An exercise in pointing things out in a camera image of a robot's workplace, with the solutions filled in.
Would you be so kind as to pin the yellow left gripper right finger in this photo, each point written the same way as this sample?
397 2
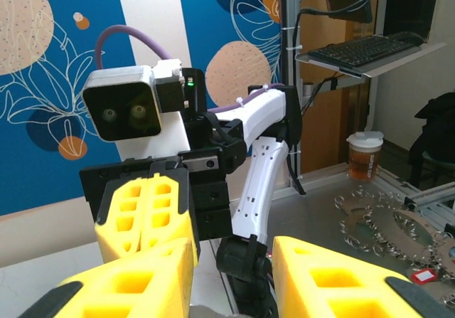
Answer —
295 261

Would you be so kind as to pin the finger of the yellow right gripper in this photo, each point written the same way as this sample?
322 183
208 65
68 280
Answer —
177 225
113 239

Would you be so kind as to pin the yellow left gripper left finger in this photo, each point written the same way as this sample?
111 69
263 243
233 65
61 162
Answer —
163 261

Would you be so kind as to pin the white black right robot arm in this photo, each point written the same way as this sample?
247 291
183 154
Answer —
263 108

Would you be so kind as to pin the metal disc with key rings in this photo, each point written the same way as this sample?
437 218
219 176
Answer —
377 222

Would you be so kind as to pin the clear cup with brown drink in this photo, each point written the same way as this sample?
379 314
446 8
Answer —
364 158

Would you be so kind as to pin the red key tag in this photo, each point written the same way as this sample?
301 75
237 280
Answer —
423 276

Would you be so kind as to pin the aluminium extrusion bar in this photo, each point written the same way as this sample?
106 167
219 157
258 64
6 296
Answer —
433 198

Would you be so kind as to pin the black bag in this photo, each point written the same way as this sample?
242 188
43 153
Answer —
437 133

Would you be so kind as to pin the black computer keyboard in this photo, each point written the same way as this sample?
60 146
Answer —
366 49

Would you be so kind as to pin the grey metal keyboard tray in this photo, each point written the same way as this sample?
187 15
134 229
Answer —
398 62

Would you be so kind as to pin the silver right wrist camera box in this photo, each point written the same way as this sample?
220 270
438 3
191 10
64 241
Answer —
121 111

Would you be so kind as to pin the aluminium workstation post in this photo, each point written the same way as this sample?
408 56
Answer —
289 83

